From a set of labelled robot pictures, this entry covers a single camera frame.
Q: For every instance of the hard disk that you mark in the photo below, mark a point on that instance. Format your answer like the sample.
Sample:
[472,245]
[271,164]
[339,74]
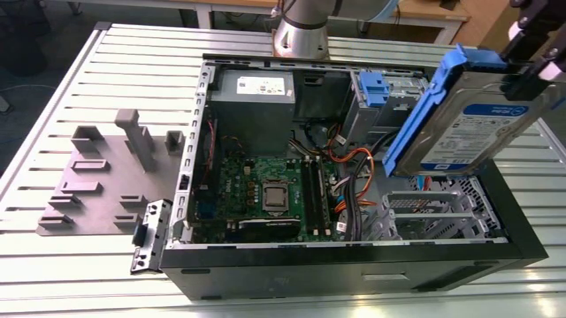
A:
[464,132]

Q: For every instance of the grey parts rack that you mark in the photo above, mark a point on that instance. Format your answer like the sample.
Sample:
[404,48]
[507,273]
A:
[101,205]

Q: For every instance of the grey power supply unit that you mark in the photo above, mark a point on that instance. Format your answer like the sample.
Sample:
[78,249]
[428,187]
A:
[252,129]

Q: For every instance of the black PC case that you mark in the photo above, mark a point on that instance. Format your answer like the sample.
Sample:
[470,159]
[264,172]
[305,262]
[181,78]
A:
[309,275]

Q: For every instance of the wooden cabinet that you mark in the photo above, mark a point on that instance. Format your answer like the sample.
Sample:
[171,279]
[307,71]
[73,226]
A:
[490,26]

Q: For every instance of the metal drive cage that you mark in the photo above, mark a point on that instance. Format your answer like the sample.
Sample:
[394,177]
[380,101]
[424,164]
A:
[367,122]

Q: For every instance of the black plastic shroud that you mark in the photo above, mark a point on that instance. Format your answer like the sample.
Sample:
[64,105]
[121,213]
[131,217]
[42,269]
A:
[317,96]

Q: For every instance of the metal slot retainer bracket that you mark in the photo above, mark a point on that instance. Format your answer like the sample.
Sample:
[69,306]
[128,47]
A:
[155,232]

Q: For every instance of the blue drive latch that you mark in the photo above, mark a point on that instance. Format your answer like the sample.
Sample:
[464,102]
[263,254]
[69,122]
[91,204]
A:
[374,89]

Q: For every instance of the black graphics card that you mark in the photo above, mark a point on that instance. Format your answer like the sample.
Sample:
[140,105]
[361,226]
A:
[264,228]

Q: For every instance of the green motherboard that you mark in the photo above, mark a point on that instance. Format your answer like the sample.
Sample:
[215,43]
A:
[239,172]

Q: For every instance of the silver CPU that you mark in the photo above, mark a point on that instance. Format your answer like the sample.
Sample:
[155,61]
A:
[275,197]

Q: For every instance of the metal disk bay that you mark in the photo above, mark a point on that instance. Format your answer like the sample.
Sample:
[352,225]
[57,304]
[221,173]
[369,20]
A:
[424,215]

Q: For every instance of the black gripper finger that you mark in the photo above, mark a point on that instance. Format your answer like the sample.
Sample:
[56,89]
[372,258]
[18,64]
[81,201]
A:
[526,79]
[522,43]

